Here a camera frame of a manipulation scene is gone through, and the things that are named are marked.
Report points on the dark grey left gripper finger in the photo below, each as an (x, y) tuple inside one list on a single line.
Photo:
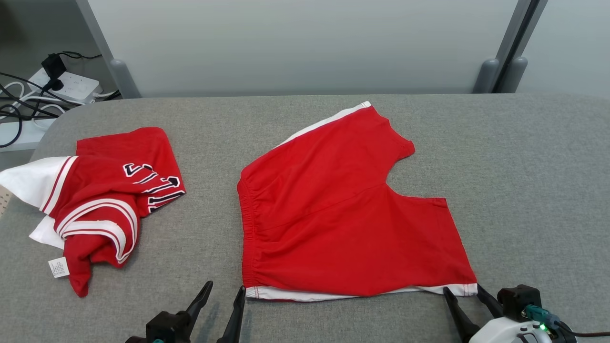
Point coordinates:
[(198, 307), (234, 321)]

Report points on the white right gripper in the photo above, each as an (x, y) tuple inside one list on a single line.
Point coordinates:
[(505, 333)]

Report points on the red shorts with white stripe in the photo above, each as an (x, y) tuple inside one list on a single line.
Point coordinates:
[(333, 214)]

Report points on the red Bulls basketball jersey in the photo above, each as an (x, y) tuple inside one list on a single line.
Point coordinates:
[(105, 190)]

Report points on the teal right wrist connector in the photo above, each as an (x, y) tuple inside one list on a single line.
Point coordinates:
[(536, 313)]

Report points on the white power strip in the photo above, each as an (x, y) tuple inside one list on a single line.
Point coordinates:
[(28, 136), (78, 85)]

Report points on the black power plug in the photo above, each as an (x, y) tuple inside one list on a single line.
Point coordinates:
[(55, 85)]

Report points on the white partition panel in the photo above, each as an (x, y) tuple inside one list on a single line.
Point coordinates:
[(305, 47), (572, 43)]

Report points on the black plug adapter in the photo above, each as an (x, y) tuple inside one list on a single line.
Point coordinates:
[(53, 65)]

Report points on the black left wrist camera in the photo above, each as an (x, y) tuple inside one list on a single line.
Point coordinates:
[(167, 326)]

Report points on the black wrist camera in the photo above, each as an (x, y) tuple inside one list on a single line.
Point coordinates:
[(167, 326), (519, 300)]

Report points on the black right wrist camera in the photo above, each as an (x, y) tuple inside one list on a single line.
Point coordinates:
[(519, 300)]

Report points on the grey partition post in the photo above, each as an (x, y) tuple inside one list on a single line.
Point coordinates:
[(125, 78), (486, 76), (514, 74)]

